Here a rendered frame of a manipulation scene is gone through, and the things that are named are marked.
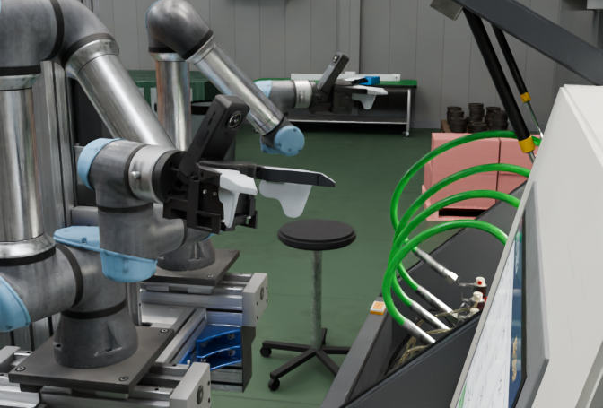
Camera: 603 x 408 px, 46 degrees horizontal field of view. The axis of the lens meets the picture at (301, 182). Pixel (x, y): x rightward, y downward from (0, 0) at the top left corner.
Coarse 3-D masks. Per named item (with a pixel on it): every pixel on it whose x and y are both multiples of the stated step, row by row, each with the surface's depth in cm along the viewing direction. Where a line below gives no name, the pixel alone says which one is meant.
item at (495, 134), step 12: (480, 132) 132; (492, 132) 131; (504, 132) 130; (444, 144) 134; (456, 144) 133; (432, 156) 135; (420, 168) 137; (396, 192) 139; (396, 204) 139; (396, 216) 140; (396, 228) 140; (408, 240) 140
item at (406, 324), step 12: (432, 228) 113; (444, 228) 113; (456, 228) 112; (480, 228) 111; (492, 228) 110; (420, 240) 114; (504, 240) 110; (408, 252) 116; (396, 264) 116; (384, 276) 118; (384, 288) 118; (384, 300) 118; (396, 312) 118; (408, 324) 118; (420, 336) 118
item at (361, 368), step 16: (368, 320) 164; (384, 320) 164; (368, 336) 155; (384, 336) 168; (352, 352) 148; (368, 352) 148; (384, 352) 170; (352, 368) 141; (368, 368) 150; (336, 384) 135; (352, 384) 135; (368, 384) 152; (336, 400) 129
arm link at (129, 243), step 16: (112, 208) 93; (128, 208) 93; (144, 208) 95; (160, 208) 100; (112, 224) 94; (128, 224) 94; (144, 224) 95; (160, 224) 98; (176, 224) 100; (112, 240) 94; (128, 240) 94; (144, 240) 96; (160, 240) 98; (176, 240) 101; (112, 256) 95; (128, 256) 95; (144, 256) 96; (112, 272) 96; (128, 272) 95; (144, 272) 97
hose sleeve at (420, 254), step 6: (420, 252) 140; (420, 258) 140; (426, 258) 140; (432, 258) 140; (426, 264) 140; (432, 264) 139; (438, 264) 139; (438, 270) 139; (444, 270) 139; (444, 276) 139
